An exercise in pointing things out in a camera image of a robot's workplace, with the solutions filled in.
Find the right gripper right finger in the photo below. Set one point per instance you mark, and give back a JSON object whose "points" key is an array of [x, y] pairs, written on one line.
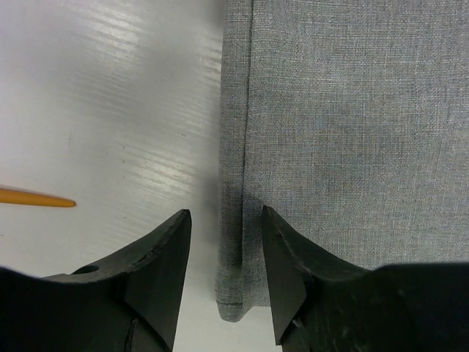
{"points": [[320, 302]]}

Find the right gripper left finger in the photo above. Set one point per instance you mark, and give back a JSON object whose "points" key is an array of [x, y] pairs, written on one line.
{"points": [[127, 301]]}

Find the grey cloth napkin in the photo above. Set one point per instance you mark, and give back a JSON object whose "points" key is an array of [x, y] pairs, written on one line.
{"points": [[350, 119]]}

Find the orange plastic fork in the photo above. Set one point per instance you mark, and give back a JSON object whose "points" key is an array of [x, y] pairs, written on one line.
{"points": [[16, 197]]}

